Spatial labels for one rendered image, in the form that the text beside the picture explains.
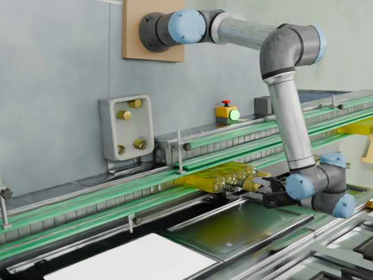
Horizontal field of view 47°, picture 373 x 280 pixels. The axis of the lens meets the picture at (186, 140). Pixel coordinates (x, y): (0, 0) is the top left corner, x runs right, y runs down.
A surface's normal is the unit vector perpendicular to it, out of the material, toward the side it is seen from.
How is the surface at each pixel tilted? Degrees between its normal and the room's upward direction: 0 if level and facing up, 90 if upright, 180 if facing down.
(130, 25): 5
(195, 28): 11
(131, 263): 90
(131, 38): 5
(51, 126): 0
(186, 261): 90
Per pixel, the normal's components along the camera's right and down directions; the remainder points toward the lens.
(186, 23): 0.50, 0.11
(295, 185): -0.79, 0.21
